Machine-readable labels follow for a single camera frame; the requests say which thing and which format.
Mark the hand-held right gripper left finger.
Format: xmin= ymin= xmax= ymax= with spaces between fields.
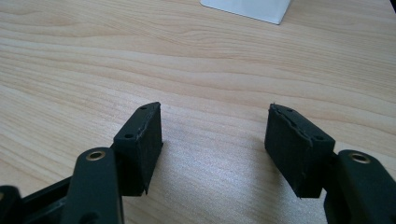
xmin=111 ymin=101 xmax=164 ymax=198

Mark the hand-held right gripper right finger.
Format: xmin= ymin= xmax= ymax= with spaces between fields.
xmin=264 ymin=103 xmax=336 ymax=199

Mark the white expandable book rack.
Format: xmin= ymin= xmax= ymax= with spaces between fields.
xmin=199 ymin=0 xmax=293 ymax=25

